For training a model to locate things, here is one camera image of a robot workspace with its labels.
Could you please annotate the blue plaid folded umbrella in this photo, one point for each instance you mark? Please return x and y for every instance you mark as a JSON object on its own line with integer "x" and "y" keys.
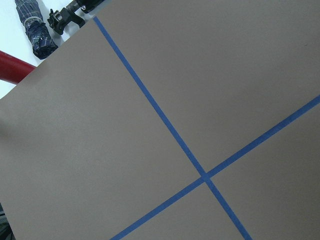
{"x": 35, "y": 28}

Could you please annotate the red cylinder tube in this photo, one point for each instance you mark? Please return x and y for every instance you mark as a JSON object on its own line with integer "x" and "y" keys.
{"x": 13, "y": 70}

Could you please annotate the black folded tripod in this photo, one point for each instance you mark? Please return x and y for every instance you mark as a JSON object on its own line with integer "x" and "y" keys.
{"x": 59, "y": 19}

